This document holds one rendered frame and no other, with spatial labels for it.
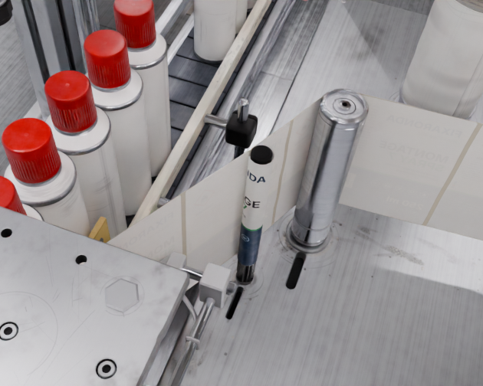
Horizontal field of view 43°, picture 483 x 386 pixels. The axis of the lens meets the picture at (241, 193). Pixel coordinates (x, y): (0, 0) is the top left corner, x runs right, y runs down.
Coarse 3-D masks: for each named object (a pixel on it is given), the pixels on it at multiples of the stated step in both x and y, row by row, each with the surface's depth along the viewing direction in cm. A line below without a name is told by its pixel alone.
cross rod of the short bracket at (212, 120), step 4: (208, 116) 66; (212, 116) 66; (216, 116) 66; (204, 120) 66; (208, 120) 66; (212, 120) 66; (216, 120) 66; (220, 120) 66; (224, 120) 66; (208, 124) 67; (212, 124) 66; (216, 124) 66; (220, 124) 66; (224, 124) 66; (220, 128) 66; (224, 128) 66
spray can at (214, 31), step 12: (204, 0) 69; (216, 0) 68; (228, 0) 69; (204, 12) 70; (216, 12) 70; (228, 12) 70; (204, 24) 71; (216, 24) 71; (228, 24) 72; (204, 36) 73; (216, 36) 72; (228, 36) 73; (204, 48) 74; (216, 48) 74; (228, 48) 75; (204, 60) 76; (216, 60) 75
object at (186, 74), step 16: (272, 0) 84; (192, 32) 79; (256, 32) 80; (192, 48) 77; (176, 64) 75; (192, 64) 76; (208, 64) 76; (240, 64) 76; (176, 80) 74; (192, 80) 74; (208, 80) 74; (176, 96) 72; (192, 96) 72; (224, 96) 73; (176, 112) 71; (192, 112) 71; (176, 128) 69; (208, 128) 72; (176, 176) 65; (128, 224) 61
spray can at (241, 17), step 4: (240, 0) 75; (244, 0) 75; (240, 4) 75; (244, 4) 76; (240, 8) 76; (244, 8) 77; (240, 12) 76; (244, 12) 77; (236, 16) 76; (240, 16) 77; (244, 16) 78; (236, 20) 77; (240, 20) 77; (244, 20) 78; (236, 24) 77; (240, 24) 78; (236, 28) 78; (240, 28) 79; (236, 32) 79; (236, 36) 79
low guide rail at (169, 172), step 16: (256, 16) 76; (240, 32) 74; (240, 48) 73; (224, 64) 71; (224, 80) 70; (208, 96) 68; (208, 112) 67; (192, 128) 65; (176, 144) 63; (192, 144) 65; (176, 160) 62; (160, 176) 60; (160, 192) 59; (144, 208) 58
